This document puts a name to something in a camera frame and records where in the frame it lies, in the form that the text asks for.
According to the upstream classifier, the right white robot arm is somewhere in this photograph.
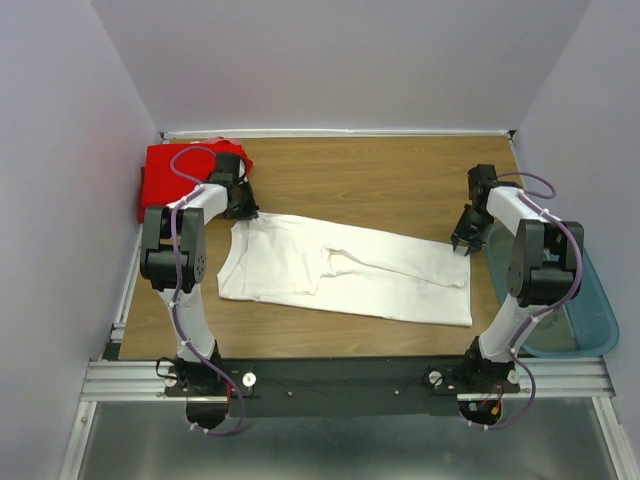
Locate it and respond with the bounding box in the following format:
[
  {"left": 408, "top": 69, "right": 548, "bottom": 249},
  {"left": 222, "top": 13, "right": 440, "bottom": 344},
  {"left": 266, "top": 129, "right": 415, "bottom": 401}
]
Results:
[{"left": 443, "top": 164, "right": 584, "bottom": 393}]

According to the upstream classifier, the white t shirt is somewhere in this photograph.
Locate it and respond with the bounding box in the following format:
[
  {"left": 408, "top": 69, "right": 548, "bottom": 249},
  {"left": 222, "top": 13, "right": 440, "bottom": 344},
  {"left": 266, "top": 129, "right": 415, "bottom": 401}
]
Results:
[{"left": 217, "top": 213, "right": 472, "bottom": 327}]

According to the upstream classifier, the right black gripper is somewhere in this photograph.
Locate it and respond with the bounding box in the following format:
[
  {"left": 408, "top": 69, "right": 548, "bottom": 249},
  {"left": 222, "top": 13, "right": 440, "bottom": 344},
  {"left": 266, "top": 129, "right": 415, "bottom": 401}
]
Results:
[{"left": 449, "top": 204, "right": 496, "bottom": 256}]

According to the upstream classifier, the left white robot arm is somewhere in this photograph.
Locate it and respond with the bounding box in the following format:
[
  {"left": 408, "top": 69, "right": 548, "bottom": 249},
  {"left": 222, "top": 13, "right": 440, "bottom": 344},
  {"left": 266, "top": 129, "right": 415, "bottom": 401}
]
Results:
[{"left": 139, "top": 145, "right": 259, "bottom": 395}]

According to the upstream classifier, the folded red t shirt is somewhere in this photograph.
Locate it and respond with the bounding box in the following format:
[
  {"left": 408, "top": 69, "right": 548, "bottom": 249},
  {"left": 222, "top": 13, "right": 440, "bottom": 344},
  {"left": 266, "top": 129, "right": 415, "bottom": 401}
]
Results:
[{"left": 136, "top": 137, "right": 253, "bottom": 223}]

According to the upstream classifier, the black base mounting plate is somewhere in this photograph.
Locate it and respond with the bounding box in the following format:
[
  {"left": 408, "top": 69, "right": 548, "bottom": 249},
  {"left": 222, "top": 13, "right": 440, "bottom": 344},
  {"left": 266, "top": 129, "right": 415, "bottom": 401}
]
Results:
[{"left": 156, "top": 355, "right": 520, "bottom": 427}]

